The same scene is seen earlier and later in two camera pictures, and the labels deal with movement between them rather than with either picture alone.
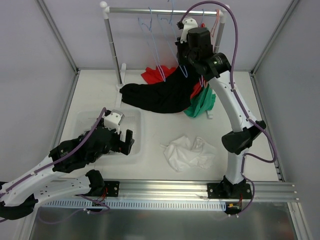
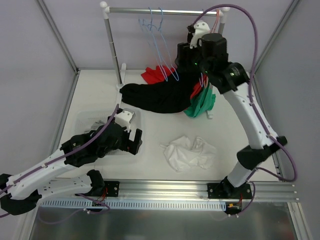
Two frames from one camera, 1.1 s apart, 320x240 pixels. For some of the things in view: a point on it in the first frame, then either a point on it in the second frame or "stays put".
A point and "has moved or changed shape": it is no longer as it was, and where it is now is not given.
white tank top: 181,156 stays put
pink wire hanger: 215,22 stays put
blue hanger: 182,67 -> 167,60
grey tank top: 82,128 has moved or changed shape
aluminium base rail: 273,191 stays put
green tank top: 204,101 stays put
